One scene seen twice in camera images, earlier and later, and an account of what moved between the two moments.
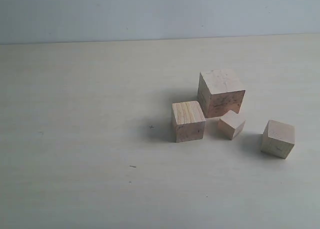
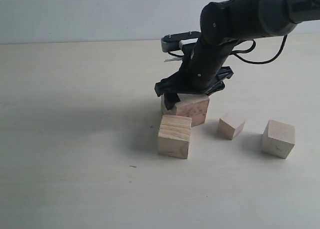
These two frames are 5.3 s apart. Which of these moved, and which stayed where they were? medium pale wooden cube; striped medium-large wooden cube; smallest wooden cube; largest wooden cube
Moved: striped medium-large wooden cube; largest wooden cube
Stayed: smallest wooden cube; medium pale wooden cube
